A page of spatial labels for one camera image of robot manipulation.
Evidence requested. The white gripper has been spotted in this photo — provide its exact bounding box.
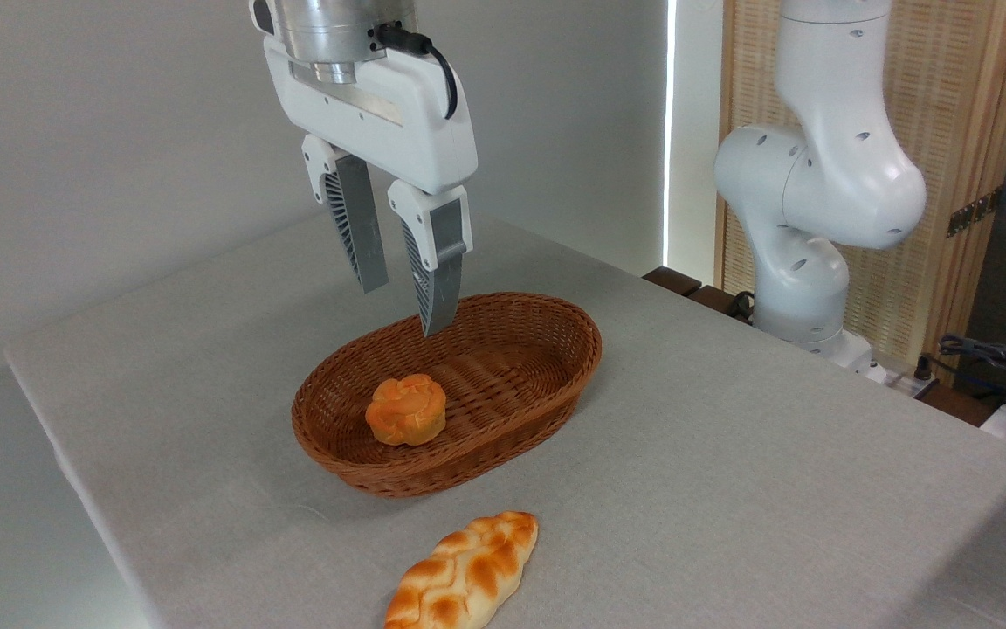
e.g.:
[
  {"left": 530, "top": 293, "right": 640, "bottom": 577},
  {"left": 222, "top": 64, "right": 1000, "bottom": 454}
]
[{"left": 262, "top": 35, "right": 479, "bottom": 338}]

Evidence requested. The round orange bread bun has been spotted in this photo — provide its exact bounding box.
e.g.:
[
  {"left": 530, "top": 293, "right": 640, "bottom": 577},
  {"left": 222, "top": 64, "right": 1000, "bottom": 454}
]
[{"left": 364, "top": 373, "right": 449, "bottom": 447}]

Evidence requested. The braided long bread loaf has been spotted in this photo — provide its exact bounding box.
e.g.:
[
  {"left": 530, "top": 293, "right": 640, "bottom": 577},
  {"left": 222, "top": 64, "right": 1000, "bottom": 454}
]
[{"left": 383, "top": 511, "right": 540, "bottom": 629}]

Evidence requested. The brown wicker basket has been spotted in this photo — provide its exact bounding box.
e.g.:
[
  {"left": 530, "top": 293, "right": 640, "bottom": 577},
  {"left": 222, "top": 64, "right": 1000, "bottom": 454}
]
[{"left": 292, "top": 292, "right": 603, "bottom": 499}]

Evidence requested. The dark wooden board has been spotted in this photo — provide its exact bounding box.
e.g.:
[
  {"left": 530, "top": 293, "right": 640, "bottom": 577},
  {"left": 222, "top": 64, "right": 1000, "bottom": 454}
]
[{"left": 642, "top": 266, "right": 759, "bottom": 326}]

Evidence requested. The grey tablecloth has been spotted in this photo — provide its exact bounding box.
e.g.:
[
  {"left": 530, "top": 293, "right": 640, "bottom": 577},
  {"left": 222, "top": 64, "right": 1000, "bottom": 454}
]
[{"left": 3, "top": 210, "right": 1006, "bottom": 629}]

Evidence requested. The white power strip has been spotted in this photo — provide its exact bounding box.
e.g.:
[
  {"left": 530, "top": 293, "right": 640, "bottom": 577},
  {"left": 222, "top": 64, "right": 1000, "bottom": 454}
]
[{"left": 880, "top": 369, "right": 939, "bottom": 398}]

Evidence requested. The wooden bamboo folding screen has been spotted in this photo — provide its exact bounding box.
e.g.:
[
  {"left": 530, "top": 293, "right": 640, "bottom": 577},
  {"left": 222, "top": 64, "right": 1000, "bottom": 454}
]
[{"left": 716, "top": 0, "right": 1006, "bottom": 378}]

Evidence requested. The dark metal screen hinge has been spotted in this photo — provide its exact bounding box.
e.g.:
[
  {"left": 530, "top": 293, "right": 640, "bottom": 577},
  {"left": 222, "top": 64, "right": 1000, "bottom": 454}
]
[{"left": 946, "top": 187, "right": 1003, "bottom": 238}]

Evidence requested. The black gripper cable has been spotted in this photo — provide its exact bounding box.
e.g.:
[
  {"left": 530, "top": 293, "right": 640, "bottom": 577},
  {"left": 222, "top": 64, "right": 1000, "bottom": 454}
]
[{"left": 374, "top": 23, "right": 459, "bottom": 121}]

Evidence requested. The black cable bundle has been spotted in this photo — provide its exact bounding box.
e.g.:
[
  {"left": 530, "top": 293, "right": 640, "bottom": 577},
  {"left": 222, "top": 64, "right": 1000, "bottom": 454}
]
[{"left": 938, "top": 332, "right": 1006, "bottom": 404}]

